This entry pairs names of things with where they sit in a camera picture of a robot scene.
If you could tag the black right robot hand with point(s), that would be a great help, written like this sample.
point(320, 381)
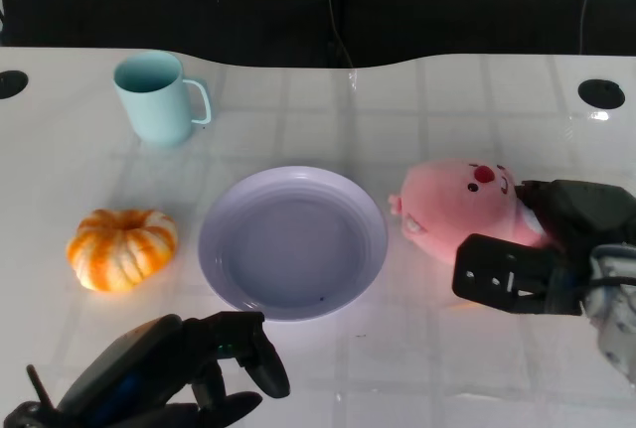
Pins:
point(561, 229)

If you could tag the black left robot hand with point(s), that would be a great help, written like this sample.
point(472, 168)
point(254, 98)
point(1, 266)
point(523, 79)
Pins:
point(149, 368)

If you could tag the pink plush doll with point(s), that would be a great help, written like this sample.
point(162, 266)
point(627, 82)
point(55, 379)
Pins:
point(437, 204)

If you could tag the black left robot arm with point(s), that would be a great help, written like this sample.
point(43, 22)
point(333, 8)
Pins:
point(25, 415)

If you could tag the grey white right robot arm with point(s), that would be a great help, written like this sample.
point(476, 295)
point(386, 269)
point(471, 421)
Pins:
point(616, 309)

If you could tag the pale lavender round plate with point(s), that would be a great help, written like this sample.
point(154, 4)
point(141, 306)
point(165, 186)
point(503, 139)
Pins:
point(293, 249)

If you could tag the orange white striped pumpkin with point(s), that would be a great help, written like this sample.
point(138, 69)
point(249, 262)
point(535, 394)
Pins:
point(119, 249)

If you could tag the black table grommet hole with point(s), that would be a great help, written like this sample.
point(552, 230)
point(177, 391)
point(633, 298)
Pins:
point(11, 84)
point(601, 94)

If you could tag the light blue mug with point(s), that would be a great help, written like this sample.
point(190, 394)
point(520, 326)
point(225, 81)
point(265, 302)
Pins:
point(154, 105)

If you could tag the black backdrop curtain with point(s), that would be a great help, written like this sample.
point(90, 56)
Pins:
point(199, 1)

